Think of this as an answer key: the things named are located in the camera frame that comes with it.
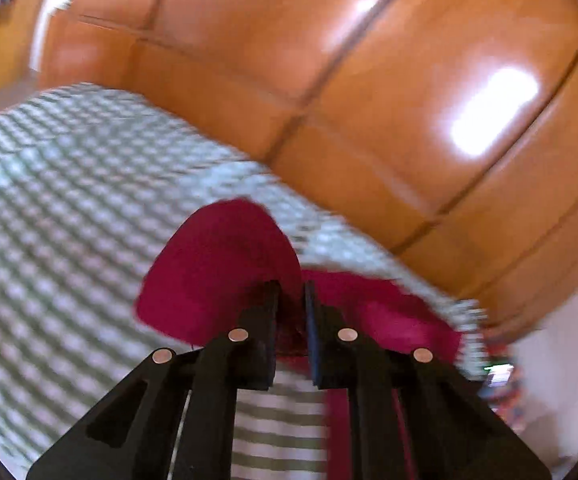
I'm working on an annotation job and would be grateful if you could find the dark red garment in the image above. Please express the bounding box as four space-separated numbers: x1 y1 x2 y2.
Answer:
136 200 460 479

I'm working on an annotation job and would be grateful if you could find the red plaid pillow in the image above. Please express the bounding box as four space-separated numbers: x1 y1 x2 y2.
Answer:
479 328 527 434

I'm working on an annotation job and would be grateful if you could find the green white checkered bedsheet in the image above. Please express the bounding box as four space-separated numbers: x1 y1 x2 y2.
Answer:
0 84 486 479

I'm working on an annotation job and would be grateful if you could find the wooden panelled wardrobe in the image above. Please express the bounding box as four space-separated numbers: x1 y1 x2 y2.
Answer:
0 0 578 331

